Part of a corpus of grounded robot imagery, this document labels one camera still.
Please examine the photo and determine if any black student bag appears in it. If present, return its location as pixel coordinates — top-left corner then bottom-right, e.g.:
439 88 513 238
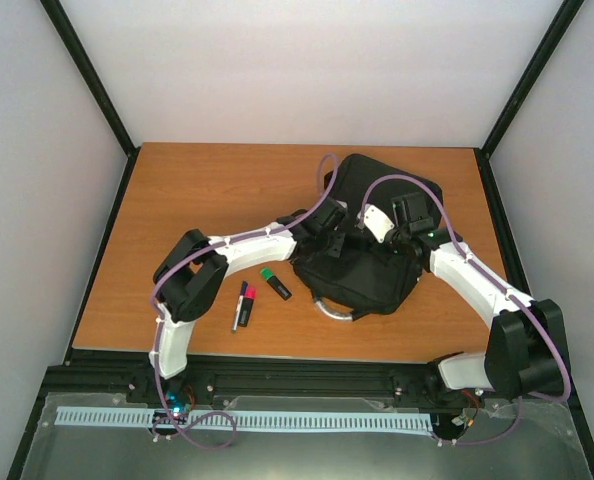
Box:
290 153 422 319

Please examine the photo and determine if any green highlighter marker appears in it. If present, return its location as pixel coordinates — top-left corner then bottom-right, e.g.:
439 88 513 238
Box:
260 267 292 301

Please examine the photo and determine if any pink highlighter marker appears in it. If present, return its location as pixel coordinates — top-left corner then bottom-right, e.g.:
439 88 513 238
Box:
237 286 256 328

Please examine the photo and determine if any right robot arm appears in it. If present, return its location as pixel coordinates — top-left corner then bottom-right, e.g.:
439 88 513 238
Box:
380 228 572 403

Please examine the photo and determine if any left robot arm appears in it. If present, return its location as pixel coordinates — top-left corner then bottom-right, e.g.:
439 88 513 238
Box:
149 213 344 403

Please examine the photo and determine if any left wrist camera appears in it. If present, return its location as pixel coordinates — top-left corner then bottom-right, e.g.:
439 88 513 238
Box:
308 197 347 235

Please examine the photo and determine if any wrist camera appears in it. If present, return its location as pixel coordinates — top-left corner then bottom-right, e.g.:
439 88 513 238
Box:
308 197 347 235
357 192 434 244

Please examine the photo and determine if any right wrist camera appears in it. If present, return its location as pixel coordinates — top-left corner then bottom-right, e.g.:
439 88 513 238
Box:
357 192 434 244

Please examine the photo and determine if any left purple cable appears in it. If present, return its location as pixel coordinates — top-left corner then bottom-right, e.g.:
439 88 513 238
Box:
148 152 339 449

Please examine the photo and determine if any black aluminium frame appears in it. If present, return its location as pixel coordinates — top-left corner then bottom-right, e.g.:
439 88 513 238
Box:
8 0 584 479

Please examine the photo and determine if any light blue cable duct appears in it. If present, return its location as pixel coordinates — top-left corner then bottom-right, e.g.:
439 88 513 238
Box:
54 406 433 435

